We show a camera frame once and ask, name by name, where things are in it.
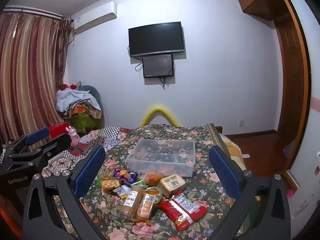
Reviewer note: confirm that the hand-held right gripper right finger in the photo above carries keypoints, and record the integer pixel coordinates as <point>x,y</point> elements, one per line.
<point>225,172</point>

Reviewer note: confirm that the pile of clothes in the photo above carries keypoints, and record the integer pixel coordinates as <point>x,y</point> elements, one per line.
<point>72,100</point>

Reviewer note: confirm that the small white snack packet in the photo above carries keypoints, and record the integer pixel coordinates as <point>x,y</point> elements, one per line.
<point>120,191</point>

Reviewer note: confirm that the clear plastic box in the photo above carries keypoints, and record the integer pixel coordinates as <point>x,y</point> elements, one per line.
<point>160,155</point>

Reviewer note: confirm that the yellow foam tube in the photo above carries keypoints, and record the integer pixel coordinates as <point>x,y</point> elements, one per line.
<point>160,107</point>

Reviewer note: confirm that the white air conditioner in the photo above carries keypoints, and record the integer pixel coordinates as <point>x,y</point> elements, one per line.
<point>95,17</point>

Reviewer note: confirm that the pink toy figure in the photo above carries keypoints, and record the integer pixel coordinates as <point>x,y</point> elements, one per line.
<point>73,136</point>

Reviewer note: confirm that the floral blanket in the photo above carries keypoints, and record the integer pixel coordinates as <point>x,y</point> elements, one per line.
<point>200,135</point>

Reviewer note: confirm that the clear biscuit packet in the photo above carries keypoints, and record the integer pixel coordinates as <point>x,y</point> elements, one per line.
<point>146,205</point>

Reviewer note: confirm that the red plush item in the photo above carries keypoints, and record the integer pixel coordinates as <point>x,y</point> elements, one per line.
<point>68,86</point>

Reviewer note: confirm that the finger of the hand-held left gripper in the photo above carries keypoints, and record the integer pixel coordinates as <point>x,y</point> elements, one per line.
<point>37,135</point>
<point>58,142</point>

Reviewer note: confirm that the green-edged clear snack packet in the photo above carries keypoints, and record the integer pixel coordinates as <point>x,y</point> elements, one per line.
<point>108,183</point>

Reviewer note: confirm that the green patterned cloth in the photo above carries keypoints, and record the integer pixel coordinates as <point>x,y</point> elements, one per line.
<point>81,123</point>

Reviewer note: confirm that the white label biscuit packet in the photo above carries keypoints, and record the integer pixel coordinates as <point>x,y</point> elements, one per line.
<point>130,202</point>

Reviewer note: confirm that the green snack packet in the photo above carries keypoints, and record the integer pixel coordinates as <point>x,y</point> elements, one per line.
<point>153,192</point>

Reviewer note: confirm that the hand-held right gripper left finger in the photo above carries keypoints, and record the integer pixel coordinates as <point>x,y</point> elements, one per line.
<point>90,171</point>

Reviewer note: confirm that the white wall socket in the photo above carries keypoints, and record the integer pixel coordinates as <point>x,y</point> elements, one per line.
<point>241,123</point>

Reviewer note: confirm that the small black wall monitor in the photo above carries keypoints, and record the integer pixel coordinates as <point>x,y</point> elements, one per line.
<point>158,66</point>

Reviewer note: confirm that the orange bun bag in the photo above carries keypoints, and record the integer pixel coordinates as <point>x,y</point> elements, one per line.
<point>153,177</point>

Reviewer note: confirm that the green chair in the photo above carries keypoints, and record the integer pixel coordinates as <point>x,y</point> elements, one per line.
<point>96,97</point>

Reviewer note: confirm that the yellow bedding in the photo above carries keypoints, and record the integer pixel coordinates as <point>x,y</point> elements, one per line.
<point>233,150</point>

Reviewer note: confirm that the patchwork quilt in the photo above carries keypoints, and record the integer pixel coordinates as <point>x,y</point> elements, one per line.
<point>110,135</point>

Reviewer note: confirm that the brown wooden door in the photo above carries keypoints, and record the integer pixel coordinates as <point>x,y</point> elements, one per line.
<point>291,80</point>

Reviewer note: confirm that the curtain rail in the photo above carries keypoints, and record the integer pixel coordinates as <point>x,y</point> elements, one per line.
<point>32,12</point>

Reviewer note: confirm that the brown cake packet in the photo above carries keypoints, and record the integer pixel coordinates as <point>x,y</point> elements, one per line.
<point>172,183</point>

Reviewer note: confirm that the red snack packet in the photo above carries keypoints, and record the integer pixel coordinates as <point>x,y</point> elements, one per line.
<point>185,207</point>

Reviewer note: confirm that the striped brown curtain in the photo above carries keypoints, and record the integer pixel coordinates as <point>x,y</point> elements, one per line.
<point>30,67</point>

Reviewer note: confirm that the blue cracker packet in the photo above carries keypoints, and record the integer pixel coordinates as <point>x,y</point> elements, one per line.
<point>123,175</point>

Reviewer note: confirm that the red box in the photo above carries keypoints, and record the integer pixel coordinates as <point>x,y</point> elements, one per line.
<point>58,128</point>

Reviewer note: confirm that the black wall television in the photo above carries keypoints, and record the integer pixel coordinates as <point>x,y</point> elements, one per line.
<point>156,38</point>

